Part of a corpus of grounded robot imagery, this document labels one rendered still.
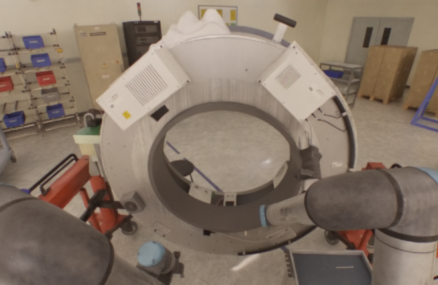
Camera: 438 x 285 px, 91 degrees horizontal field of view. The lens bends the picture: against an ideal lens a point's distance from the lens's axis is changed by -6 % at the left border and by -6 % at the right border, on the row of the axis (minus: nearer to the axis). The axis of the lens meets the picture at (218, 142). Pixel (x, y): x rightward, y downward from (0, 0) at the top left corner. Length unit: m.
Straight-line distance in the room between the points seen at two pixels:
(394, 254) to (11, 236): 0.64
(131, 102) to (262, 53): 0.59
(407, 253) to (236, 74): 0.84
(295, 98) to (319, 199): 0.55
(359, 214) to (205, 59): 0.82
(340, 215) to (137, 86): 0.81
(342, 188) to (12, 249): 0.53
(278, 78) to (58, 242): 0.83
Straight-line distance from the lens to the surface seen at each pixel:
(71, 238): 0.39
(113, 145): 1.36
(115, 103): 1.05
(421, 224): 0.57
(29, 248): 0.39
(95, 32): 5.48
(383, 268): 0.62
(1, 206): 0.44
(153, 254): 0.90
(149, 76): 0.95
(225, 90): 1.07
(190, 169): 2.62
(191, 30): 1.14
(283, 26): 1.20
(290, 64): 0.95
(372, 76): 7.50
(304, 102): 1.00
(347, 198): 0.50
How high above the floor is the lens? 1.90
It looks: 28 degrees down
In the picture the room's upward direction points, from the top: 1 degrees counter-clockwise
